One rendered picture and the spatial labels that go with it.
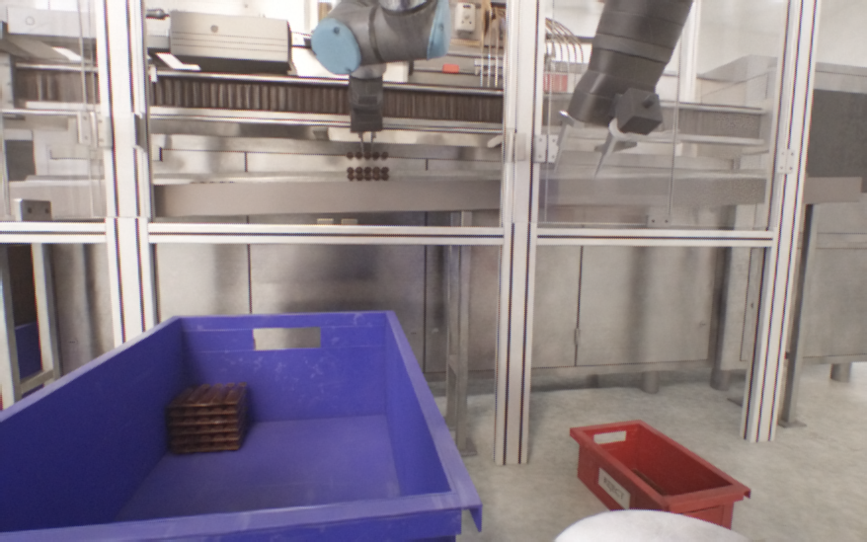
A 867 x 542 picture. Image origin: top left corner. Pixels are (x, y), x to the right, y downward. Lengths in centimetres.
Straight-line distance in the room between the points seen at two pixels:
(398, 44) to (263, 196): 48
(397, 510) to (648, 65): 43
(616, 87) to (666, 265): 122
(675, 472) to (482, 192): 77
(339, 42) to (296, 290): 75
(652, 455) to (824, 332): 109
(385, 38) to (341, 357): 57
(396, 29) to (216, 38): 60
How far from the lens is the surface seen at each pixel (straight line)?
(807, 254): 167
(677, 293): 170
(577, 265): 148
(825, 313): 212
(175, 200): 113
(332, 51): 84
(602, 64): 48
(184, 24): 131
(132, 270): 109
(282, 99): 126
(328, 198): 106
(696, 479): 114
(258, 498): 72
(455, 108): 128
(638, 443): 126
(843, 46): 599
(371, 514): 31
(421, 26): 78
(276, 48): 125
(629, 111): 45
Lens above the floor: 61
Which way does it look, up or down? 7 degrees down
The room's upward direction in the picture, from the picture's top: 1 degrees clockwise
